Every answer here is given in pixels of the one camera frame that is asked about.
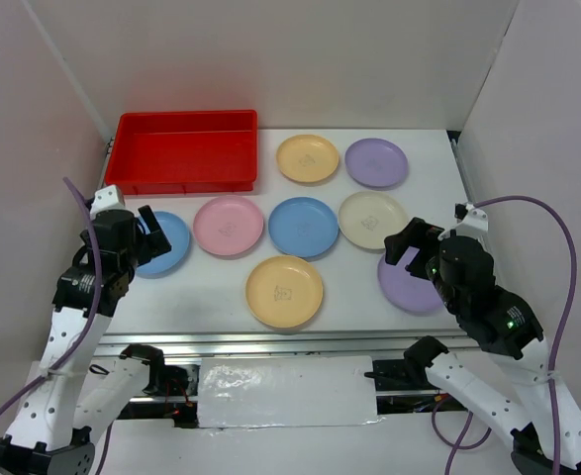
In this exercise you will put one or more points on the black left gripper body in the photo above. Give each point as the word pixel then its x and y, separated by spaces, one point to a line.
pixel 133 255

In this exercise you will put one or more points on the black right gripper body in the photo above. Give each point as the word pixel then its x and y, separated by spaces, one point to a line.
pixel 442 284

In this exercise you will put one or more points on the blue plate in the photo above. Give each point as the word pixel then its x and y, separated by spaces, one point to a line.
pixel 179 237
pixel 303 226

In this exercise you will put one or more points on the cream white plate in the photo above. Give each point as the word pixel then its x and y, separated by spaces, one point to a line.
pixel 367 218

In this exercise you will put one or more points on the pink plate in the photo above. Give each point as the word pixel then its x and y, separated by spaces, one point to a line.
pixel 228 225

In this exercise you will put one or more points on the purple plate back row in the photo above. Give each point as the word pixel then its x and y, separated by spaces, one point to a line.
pixel 376 163

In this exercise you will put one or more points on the yellow plate back row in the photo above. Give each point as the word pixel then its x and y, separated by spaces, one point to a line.
pixel 307 159

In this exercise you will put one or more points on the yellow plate front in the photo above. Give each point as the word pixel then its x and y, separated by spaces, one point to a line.
pixel 284 292

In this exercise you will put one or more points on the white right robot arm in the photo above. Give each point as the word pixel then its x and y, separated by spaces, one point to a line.
pixel 542 427

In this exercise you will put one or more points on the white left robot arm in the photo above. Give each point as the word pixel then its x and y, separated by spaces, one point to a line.
pixel 56 431

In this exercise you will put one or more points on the red plastic bin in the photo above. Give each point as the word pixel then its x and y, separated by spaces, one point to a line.
pixel 159 153

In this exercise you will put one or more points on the white foil covered panel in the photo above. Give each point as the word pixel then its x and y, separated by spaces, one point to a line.
pixel 291 392

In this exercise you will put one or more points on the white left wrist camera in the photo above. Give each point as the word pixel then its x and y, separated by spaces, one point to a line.
pixel 107 199

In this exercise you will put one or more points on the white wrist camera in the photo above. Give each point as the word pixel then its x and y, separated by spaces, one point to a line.
pixel 471 222
pixel 107 199

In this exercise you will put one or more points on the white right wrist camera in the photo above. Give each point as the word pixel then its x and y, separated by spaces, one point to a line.
pixel 471 222

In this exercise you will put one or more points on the aluminium rail frame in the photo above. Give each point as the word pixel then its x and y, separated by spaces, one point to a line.
pixel 261 344

